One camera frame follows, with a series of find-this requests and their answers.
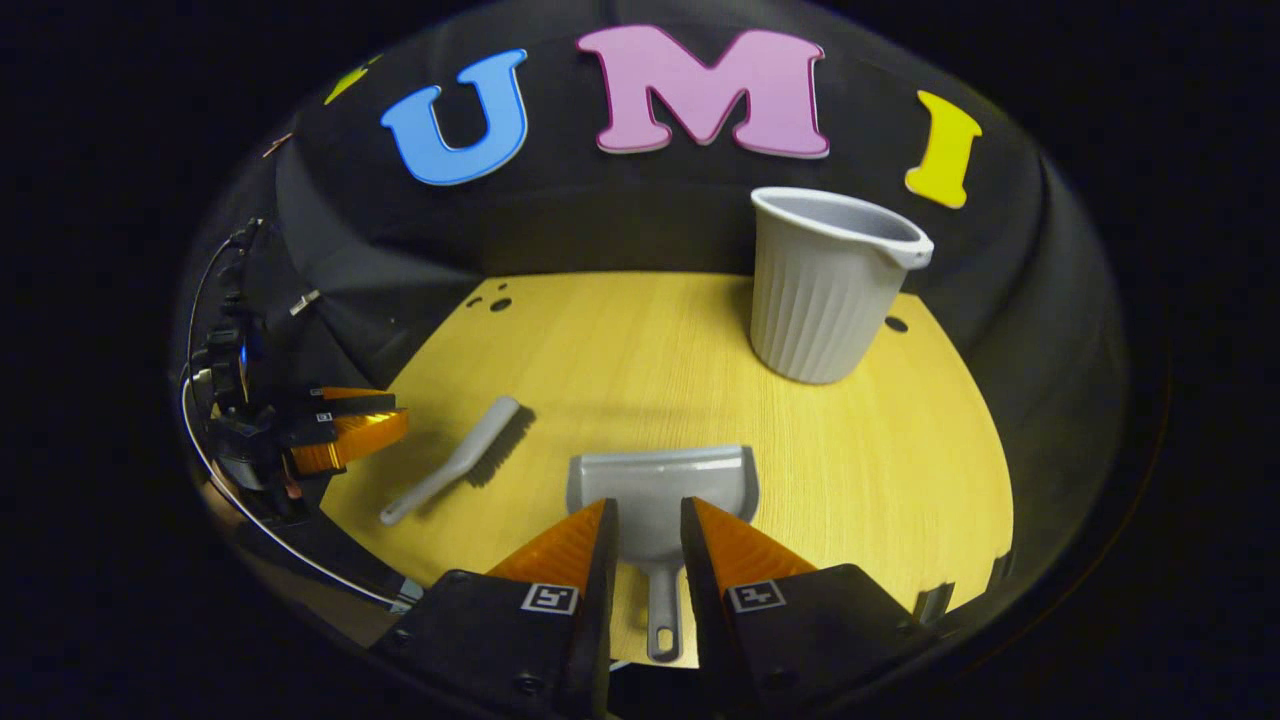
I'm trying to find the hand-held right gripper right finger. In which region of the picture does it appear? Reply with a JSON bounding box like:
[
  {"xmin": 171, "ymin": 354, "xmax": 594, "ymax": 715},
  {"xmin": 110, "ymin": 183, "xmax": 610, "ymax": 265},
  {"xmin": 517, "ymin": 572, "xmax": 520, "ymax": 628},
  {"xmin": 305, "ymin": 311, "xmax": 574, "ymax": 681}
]
[{"xmin": 680, "ymin": 495, "xmax": 936, "ymax": 720}]

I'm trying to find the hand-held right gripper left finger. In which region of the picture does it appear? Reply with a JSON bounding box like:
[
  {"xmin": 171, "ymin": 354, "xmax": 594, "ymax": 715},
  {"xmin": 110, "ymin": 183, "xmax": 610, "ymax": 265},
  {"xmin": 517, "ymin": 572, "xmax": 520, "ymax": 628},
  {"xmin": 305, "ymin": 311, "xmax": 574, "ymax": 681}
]
[{"xmin": 370, "ymin": 497, "xmax": 619, "ymax": 720}]

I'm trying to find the small grey broom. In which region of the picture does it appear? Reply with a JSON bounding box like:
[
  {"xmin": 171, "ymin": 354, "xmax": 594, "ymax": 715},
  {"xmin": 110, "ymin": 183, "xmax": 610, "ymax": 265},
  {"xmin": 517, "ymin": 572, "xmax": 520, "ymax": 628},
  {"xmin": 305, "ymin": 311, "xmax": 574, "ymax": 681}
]
[{"xmin": 380, "ymin": 395, "xmax": 523, "ymax": 526}]

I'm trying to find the grey plastic dustpan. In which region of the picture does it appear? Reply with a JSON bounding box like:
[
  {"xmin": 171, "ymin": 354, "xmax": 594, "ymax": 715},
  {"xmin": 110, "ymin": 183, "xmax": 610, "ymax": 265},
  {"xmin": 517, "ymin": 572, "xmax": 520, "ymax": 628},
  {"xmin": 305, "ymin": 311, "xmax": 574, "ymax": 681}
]
[{"xmin": 567, "ymin": 445, "xmax": 759, "ymax": 664}]

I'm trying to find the grey ribbed garbage bin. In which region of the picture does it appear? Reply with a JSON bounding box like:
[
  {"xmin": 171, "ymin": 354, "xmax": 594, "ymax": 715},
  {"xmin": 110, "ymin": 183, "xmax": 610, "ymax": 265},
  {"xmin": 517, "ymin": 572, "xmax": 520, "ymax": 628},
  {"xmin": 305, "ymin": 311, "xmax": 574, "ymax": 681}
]
[{"xmin": 750, "ymin": 186, "xmax": 935, "ymax": 385}]

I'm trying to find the black backdrop cloth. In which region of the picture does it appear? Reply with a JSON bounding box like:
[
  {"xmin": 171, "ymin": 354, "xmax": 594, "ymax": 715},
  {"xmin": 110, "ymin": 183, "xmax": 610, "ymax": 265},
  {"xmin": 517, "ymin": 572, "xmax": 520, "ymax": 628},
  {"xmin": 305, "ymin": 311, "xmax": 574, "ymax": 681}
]
[{"xmin": 175, "ymin": 20, "xmax": 1131, "ymax": 601}]

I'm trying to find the thin grey cable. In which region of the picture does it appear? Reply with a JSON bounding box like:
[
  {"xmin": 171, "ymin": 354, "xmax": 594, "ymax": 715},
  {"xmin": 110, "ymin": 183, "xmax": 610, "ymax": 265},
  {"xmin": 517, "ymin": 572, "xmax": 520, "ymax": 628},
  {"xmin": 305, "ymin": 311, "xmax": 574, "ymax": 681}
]
[{"xmin": 180, "ymin": 235, "xmax": 411, "ymax": 609}]

